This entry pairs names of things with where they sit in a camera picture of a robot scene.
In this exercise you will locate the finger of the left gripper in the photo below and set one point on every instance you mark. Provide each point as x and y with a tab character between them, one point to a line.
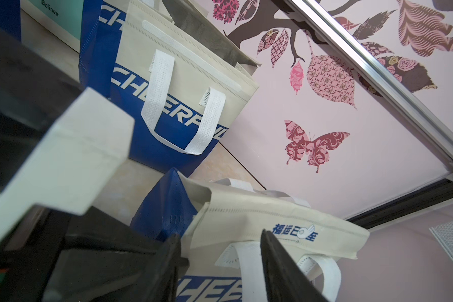
74	258

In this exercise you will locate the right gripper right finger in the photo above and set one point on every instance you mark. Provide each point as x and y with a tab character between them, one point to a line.
283	278

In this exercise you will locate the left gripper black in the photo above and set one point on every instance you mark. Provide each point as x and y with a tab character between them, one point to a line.
33	94

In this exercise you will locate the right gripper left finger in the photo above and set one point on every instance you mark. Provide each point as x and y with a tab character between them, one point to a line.
159	281

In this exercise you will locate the takeout bag blue beige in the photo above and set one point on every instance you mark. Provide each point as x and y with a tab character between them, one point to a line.
220	225
166	65
10	19

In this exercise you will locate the mint green toaster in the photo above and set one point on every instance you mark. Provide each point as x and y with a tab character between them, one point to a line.
62	18

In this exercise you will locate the aluminium rail back wall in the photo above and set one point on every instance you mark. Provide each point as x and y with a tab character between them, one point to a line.
408	105

